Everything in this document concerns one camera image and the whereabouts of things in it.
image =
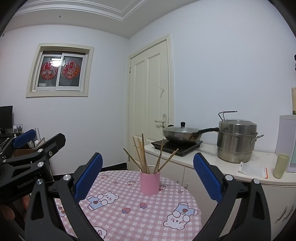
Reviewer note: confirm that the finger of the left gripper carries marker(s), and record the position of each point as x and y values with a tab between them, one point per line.
24	138
38	161

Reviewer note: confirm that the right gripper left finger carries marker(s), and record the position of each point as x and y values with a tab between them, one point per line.
43	221

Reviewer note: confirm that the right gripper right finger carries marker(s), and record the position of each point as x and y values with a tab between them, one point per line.
252	221

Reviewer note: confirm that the white kitchen counter cabinet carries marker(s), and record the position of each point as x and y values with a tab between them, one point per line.
279	193

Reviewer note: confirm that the person's left hand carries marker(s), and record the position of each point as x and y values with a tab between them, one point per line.
18	207

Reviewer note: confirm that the wooden side cabinet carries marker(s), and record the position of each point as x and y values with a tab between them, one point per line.
29	148

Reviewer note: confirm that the black computer monitor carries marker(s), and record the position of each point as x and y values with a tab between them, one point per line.
6	117

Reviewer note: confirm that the white paper booklet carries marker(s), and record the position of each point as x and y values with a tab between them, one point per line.
246	169

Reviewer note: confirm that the pale green cup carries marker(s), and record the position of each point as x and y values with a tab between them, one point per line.
281	165

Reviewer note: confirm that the window with red decals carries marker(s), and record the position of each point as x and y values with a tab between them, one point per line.
60	70

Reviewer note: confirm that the pink checkered tablecloth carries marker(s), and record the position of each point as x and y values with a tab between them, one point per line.
118	210

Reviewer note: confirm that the stainless steel steamer pot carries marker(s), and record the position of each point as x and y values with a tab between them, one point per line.
236	139

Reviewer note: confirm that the pink paper cup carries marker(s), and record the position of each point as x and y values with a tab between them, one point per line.
149	183

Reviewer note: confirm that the steel wok with lid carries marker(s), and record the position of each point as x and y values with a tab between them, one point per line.
185	134

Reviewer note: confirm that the cream panel door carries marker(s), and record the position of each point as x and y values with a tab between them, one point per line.
150	94

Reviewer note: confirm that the silver door handle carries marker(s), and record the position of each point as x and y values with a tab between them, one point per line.
163	121

